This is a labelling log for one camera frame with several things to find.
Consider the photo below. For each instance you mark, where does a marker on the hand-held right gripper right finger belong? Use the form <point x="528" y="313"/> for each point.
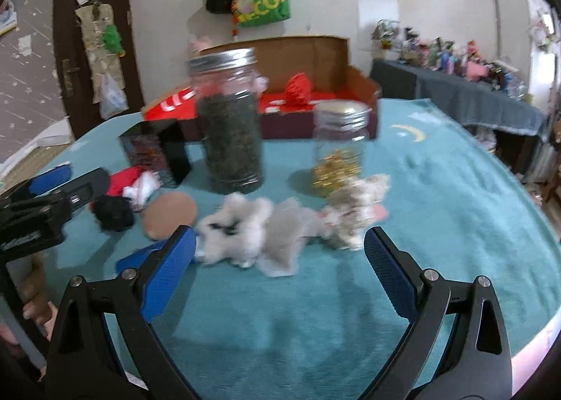
<point x="389" y="273"/>

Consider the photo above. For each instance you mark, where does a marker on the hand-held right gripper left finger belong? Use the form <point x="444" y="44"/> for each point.
<point x="172" y="269"/>

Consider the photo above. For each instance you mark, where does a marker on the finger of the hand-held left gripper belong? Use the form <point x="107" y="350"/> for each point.
<point x="87" y="187"/>
<point x="48" y="178"/>

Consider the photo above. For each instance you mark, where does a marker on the black pom-pom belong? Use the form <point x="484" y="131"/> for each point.
<point x="115" y="213"/>

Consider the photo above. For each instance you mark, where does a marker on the red and white plush hat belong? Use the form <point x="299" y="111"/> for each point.
<point x="125" y="178"/>

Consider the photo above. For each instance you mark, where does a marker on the beige powder puff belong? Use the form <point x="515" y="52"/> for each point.
<point x="168" y="216"/>

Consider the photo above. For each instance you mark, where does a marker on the beige fluffy plush toy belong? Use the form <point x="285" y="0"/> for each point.
<point x="355" y="207"/>

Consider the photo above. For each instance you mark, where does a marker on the grey white plush toy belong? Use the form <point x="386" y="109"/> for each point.
<point x="263" y="229"/>

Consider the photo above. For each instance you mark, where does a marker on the brown cardboard box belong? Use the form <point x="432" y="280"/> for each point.
<point x="307" y="58"/>

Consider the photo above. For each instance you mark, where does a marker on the person's left hand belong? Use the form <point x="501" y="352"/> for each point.
<point x="37" y="295"/>

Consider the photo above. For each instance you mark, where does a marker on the black colourful printed box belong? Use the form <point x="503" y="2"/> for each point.
<point x="144" y="154"/>

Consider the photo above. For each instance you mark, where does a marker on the dark brown door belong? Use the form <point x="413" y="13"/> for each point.
<point x="65" y="89"/>

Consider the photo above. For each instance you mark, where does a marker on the clear plastic bag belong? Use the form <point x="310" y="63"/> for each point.
<point x="111" y="97"/>

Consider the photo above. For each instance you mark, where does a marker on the red printed cloth bag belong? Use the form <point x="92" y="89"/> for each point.
<point x="171" y="104"/>

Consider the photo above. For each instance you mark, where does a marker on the tall glass jar dark leaves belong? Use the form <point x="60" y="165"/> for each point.
<point x="232" y="141"/>

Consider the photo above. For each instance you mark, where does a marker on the small glass jar gold beads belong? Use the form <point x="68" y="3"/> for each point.
<point x="342" y="137"/>

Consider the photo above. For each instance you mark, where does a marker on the beige hanging cloth organizer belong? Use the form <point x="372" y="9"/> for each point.
<point x="94" y="40"/>

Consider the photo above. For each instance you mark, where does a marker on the green plush toy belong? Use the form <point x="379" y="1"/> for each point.
<point x="111" y="38"/>

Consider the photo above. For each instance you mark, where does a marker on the side table grey cloth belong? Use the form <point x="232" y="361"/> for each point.
<point x="460" y="93"/>

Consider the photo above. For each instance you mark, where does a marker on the red yarn ball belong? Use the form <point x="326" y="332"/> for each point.
<point x="299" y="89"/>

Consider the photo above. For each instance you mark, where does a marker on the row of figurines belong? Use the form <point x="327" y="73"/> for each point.
<point x="451" y="54"/>

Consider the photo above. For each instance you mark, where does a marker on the white cabinet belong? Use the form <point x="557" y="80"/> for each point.
<point x="512" y="32"/>

